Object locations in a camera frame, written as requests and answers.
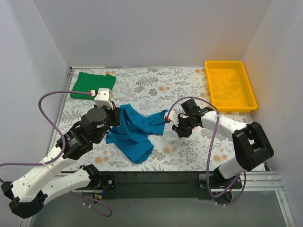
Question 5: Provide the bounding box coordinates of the blue t shirt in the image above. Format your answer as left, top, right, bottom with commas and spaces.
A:
106, 104, 167, 164

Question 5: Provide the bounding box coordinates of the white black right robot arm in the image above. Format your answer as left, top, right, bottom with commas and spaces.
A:
165, 98, 274, 188

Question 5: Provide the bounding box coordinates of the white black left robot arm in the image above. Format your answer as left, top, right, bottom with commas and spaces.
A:
1, 106, 120, 218

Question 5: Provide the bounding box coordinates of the green folded t shirt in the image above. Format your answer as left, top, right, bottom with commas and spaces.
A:
72, 72, 116, 93

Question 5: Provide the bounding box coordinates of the floral patterned table mat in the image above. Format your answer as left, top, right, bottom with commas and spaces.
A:
47, 68, 265, 172

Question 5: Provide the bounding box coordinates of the yellow plastic bin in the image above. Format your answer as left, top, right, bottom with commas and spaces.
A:
205, 61, 258, 113

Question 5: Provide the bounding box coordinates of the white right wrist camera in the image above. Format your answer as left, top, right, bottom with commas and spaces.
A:
164, 110, 179, 126

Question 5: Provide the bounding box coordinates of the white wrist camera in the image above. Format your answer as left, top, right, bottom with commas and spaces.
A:
94, 88, 113, 109
164, 110, 179, 126

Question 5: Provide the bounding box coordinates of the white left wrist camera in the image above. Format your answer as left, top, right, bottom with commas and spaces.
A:
94, 88, 113, 109

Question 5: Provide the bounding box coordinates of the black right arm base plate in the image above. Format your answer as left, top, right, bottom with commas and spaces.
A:
195, 174, 242, 189

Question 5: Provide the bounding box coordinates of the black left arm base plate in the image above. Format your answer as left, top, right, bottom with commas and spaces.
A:
88, 175, 116, 190

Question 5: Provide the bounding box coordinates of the aluminium frame rail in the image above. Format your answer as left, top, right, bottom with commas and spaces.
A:
21, 172, 295, 227

